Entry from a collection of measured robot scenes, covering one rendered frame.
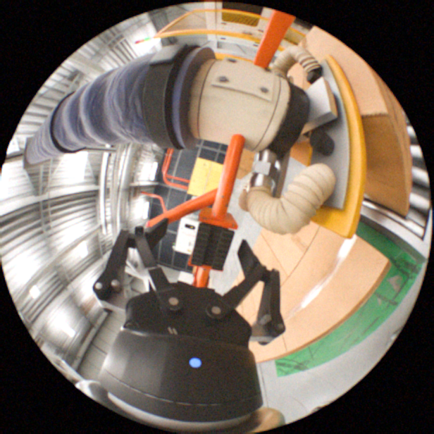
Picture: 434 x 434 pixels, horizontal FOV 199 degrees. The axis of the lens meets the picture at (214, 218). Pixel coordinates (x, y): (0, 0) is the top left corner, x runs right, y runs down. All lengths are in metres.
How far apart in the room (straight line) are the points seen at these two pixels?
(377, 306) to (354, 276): 0.59
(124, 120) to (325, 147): 0.27
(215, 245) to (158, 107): 0.20
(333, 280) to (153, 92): 0.70
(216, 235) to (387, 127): 0.30
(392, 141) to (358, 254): 0.42
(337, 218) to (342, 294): 0.47
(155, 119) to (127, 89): 0.07
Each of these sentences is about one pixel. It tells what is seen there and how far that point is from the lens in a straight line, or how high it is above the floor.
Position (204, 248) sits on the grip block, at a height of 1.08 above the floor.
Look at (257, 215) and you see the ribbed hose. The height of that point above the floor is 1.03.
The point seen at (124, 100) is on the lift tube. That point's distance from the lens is 0.22.
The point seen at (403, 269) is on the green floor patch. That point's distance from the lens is 1.09.
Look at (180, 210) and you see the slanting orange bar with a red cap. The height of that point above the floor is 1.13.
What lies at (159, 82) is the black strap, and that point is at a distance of 0.18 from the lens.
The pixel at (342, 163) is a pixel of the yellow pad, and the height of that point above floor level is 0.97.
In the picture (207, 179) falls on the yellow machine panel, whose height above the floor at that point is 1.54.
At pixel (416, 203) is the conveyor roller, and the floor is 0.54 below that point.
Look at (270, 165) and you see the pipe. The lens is 0.21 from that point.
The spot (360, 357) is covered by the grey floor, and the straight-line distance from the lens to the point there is 1.24.
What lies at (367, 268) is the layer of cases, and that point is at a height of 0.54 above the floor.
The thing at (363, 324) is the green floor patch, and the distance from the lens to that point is 1.15.
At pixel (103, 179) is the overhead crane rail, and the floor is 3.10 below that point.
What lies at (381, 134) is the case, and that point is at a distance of 0.24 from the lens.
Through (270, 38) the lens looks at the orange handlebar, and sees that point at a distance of 0.21.
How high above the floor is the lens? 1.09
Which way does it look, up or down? 5 degrees down
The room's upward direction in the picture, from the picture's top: 74 degrees counter-clockwise
